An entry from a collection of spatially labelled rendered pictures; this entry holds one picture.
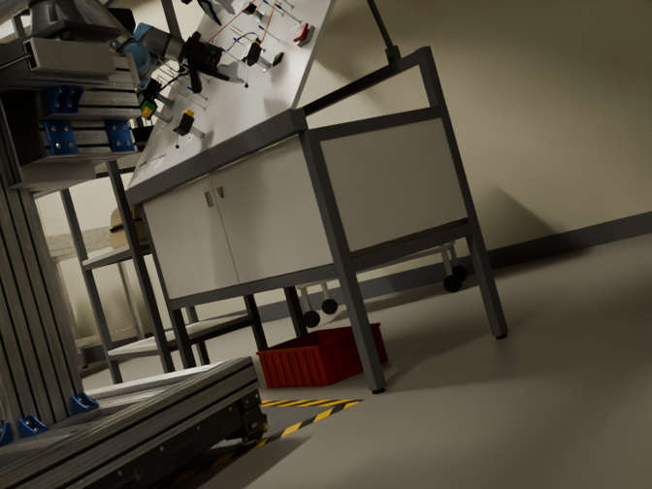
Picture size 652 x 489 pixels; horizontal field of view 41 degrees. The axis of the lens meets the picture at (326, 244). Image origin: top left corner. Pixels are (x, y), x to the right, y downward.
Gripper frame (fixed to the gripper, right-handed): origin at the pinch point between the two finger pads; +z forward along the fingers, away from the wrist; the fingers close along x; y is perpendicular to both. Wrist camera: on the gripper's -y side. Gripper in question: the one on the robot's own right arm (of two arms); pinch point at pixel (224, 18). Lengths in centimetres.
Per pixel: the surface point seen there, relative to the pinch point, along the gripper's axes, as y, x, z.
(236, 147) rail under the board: -22.2, 6.5, 33.9
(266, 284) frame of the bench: -37, 19, 76
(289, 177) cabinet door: -25, -11, 49
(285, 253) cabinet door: -34, 3, 69
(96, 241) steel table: 78, 332, 58
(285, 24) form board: 18.3, -2.0, 13.0
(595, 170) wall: 219, 68, 186
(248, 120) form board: -16.7, -0.1, 29.3
